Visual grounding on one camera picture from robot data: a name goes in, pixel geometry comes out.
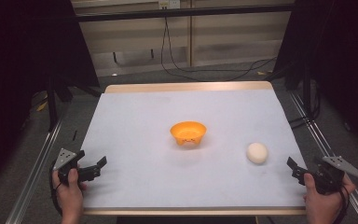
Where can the aluminium floor rail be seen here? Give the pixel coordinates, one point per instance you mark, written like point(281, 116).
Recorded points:
point(318, 137)
point(34, 174)

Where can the orange plastic bowl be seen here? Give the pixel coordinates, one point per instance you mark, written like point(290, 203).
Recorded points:
point(188, 133)

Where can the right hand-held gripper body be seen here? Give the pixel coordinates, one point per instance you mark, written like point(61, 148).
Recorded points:
point(332, 174)

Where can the black stand pole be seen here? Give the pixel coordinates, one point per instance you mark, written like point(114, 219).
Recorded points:
point(52, 105)
point(307, 90)

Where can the white round bun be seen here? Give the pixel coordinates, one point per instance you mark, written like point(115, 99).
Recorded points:
point(257, 152)

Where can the yellow floor tape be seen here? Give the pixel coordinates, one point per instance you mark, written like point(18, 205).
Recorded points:
point(41, 106)
point(260, 73)

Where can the person's left hand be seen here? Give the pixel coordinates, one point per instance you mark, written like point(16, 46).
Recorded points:
point(70, 194)

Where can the white table mat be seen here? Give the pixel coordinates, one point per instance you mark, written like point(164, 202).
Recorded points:
point(155, 174)

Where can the black horizontal bar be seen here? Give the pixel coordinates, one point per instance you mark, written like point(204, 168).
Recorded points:
point(180, 12)

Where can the person's right hand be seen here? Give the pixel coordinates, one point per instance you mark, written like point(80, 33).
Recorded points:
point(324, 203)

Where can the white wall socket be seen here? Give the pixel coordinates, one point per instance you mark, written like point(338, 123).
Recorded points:
point(169, 3)

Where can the black curtain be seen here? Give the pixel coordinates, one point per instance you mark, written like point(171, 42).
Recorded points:
point(341, 62)
point(18, 77)

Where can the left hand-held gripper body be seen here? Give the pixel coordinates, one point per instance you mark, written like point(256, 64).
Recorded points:
point(64, 158)

